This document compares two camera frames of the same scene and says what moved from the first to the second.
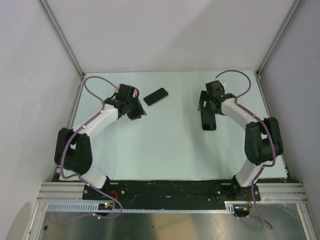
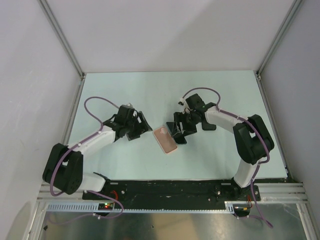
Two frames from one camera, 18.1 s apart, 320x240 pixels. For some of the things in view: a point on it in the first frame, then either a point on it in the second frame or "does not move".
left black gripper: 138,112 -> 141,127
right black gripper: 203,98 -> 179,117
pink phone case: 127,91 -> 165,140
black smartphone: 156,96 -> 177,135
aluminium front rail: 62,192 does not move
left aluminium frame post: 54,22 does not move
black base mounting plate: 175,191 does not move
